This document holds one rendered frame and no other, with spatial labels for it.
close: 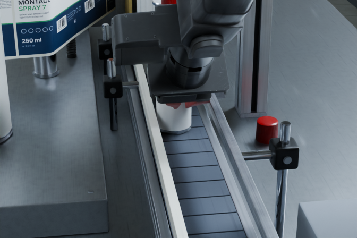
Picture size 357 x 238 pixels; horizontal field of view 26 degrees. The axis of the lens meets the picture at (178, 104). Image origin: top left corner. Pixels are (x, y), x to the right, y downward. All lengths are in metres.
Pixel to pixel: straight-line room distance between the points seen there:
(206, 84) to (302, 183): 0.22
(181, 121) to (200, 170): 0.11
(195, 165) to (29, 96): 0.34
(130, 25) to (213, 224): 0.25
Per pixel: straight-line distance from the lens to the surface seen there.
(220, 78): 1.00
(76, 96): 1.24
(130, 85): 1.20
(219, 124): 0.96
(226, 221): 0.92
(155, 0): 1.16
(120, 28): 0.88
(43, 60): 1.31
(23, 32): 1.29
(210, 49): 0.84
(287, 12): 1.80
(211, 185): 0.99
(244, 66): 1.24
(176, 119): 1.10
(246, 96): 1.26
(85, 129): 1.13
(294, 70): 1.47
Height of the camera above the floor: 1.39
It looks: 25 degrees down
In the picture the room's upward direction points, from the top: straight up
